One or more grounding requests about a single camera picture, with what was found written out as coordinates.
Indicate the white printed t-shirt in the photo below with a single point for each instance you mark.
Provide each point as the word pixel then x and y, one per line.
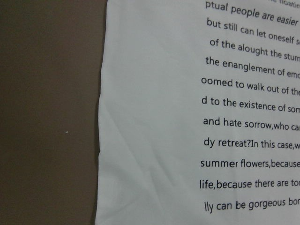
pixel 199 113

